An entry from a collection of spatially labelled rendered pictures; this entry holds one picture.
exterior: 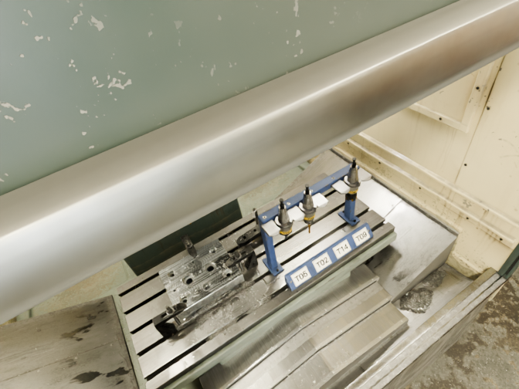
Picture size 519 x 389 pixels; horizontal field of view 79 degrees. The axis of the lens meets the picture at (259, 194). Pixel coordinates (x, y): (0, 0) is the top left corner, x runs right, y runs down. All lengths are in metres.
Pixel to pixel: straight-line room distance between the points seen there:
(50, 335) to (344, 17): 1.83
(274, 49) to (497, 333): 2.41
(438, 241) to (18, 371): 1.91
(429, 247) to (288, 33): 1.55
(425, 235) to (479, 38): 1.48
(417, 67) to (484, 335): 2.32
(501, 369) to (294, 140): 2.32
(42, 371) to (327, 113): 1.72
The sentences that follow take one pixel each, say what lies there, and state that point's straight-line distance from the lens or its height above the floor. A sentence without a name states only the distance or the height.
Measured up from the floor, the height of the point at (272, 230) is 1.22.
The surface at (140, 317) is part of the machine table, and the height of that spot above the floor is 0.90.
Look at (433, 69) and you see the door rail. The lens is 0.22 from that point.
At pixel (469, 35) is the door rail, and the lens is 0.24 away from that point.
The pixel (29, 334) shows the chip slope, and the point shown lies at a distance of 1.92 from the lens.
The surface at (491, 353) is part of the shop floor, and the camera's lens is 2.44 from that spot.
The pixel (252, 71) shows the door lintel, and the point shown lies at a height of 2.04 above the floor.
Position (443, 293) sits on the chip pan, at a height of 0.65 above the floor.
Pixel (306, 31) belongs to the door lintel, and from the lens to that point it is 0.18.
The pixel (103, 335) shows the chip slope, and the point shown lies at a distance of 1.84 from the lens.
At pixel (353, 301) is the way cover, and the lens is 1.55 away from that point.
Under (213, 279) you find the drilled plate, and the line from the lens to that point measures 1.35.
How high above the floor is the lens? 2.11
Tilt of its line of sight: 44 degrees down
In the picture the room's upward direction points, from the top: 11 degrees counter-clockwise
